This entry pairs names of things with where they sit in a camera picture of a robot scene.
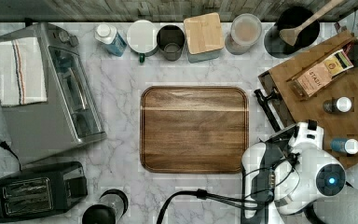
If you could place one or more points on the black drawer handle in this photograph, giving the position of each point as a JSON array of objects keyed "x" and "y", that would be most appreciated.
[{"x": 264, "y": 103}]

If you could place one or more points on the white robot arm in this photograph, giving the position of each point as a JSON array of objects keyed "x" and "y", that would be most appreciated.
[{"x": 291, "y": 174}]

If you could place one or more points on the walnut wooden tray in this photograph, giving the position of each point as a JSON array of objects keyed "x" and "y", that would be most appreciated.
[{"x": 193, "y": 130}]

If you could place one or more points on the dark grey mug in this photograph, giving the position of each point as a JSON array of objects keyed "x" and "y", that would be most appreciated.
[{"x": 171, "y": 40}]

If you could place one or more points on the teal canister with bamboo lid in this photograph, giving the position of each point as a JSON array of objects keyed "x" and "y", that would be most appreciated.
[{"x": 204, "y": 37}]

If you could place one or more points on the clear plastic lidded container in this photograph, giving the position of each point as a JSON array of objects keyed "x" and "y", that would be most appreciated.
[{"x": 244, "y": 32}]

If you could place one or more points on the silver toaster oven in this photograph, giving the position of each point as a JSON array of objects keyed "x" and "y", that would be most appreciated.
[{"x": 69, "y": 117}]

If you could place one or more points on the wooden spoon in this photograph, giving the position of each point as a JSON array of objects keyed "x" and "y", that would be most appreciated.
[{"x": 290, "y": 36}]

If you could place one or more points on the black utensil crock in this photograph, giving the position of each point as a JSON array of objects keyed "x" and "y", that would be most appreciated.
[{"x": 290, "y": 18}]

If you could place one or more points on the black two-slot toaster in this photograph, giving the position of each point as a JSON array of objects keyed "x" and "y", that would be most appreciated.
[{"x": 42, "y": 191}]

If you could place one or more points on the dark grey spice shaker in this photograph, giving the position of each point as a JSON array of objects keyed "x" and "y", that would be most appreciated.
[{"x": 337, "y": 105}]

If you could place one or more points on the striped white dish towel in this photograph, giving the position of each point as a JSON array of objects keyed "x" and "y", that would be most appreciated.
[{"x": 22, "y": 77}]

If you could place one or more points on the blue salt shaker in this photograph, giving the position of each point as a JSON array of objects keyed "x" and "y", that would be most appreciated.
[{"x": 344, "y": 145}]

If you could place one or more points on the black power plug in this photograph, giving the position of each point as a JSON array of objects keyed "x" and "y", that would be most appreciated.
[{"x": 5, "y": 146}]

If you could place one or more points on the white green-handled mug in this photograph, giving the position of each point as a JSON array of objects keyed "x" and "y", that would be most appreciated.
[{"x": 142, "y": 38}]

